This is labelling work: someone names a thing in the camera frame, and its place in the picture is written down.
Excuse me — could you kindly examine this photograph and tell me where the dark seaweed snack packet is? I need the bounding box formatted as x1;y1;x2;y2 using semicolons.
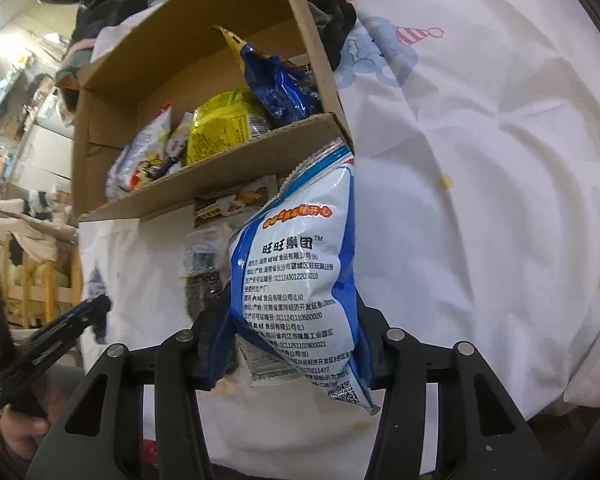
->
185;270;231;318

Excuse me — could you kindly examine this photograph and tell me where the brown cardboard box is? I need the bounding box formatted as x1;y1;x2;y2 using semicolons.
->
70;0;355;223

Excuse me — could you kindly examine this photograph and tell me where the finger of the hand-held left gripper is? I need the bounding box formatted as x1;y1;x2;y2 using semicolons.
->
10;295;112;366

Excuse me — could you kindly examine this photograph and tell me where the white barcode snack packet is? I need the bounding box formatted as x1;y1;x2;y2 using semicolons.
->
237;340;301;387

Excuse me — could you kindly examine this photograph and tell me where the blue cartoon snack packet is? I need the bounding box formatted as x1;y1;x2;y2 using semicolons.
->
211;25;323;128

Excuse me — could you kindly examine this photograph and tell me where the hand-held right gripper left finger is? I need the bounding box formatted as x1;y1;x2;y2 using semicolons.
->
25;282;238;480

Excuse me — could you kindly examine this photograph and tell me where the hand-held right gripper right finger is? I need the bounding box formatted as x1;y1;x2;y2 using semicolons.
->
355;292;548;480

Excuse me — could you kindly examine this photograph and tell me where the person's left hand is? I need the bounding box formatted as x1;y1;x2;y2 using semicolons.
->
0;400;51;461

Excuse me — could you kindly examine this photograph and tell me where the silver snack packet red edge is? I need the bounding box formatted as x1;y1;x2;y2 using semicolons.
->
105;102;173;201
162;112;196;171

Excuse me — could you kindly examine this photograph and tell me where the brown snack packet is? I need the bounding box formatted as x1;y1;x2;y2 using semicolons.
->
194;176;278;231

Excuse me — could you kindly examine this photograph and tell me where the black cloth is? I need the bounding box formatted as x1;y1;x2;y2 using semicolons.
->
302;0;358;71

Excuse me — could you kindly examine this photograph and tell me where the yellow snack packet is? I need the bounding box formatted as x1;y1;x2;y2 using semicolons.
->
186;89;273;167

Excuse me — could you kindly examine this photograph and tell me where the white and blue snack packet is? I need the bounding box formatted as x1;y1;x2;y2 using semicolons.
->
228;137;381;416

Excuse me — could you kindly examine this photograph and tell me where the clear snack packet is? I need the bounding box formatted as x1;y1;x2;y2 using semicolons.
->
182;225;236;281

